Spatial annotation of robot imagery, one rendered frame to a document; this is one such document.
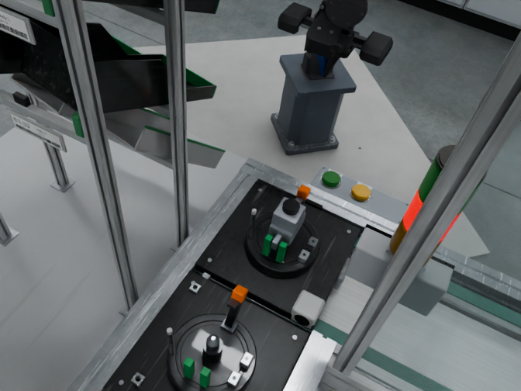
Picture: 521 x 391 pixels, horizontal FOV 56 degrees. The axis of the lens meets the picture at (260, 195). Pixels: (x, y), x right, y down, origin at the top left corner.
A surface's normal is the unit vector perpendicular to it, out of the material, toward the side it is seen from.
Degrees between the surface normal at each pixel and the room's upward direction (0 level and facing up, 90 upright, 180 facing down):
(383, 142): 0
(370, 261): 90
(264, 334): 0
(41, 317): 0
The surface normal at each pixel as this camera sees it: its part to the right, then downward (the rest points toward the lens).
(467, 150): -0.47, 0.65
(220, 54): 0.10, -0.63
